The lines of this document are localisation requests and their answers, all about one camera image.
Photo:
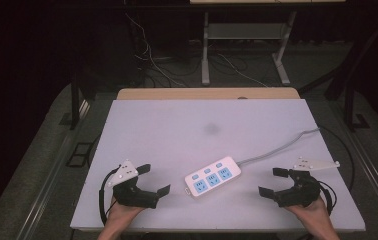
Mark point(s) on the person's right hand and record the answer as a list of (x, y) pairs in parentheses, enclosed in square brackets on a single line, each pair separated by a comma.
[(310, 211)]

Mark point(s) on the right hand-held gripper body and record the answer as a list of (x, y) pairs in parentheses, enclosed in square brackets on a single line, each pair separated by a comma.
[(302, 191)]

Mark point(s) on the white power strip blue sockets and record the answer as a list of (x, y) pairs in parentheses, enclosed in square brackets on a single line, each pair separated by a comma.
[(212, 178)]

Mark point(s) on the person's left hand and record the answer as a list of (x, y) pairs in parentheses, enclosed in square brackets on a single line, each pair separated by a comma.
[(122, 213)]

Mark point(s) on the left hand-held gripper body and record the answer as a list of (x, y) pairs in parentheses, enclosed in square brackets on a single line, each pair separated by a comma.
[(133, 195)]

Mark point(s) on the black floor frame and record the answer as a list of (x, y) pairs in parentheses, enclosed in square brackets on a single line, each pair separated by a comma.
[(79, 154)]

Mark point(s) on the white metal table frame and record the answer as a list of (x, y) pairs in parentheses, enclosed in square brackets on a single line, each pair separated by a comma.
[(245, 31)]

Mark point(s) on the black metal stand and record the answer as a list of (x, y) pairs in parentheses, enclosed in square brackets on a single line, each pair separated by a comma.
[(353, 106), (75, 100)]

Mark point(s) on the aluminium floor rail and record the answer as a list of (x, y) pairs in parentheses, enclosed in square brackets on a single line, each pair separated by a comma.
[(370, 173), (55, 166)]

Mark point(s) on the wooden table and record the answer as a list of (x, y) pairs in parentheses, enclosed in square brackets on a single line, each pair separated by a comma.
[(207, 93)]

